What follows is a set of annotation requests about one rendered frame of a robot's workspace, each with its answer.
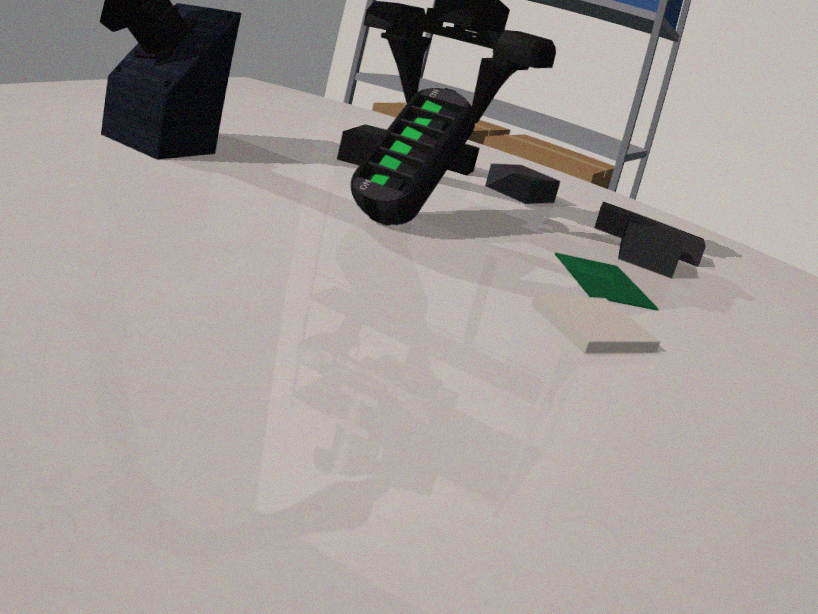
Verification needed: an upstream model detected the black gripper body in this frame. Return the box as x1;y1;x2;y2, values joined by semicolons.
364;0;556;69

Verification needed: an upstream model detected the flat green panel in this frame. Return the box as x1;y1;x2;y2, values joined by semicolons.
555;252;659;311

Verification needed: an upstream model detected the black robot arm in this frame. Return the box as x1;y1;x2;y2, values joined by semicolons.
99;0;510;60

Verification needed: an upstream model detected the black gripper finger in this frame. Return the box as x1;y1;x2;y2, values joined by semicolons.
470;58;529;124
381;32;432;103

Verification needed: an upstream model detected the beige flat rectangular slab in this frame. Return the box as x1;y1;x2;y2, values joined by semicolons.
531;294;660;354

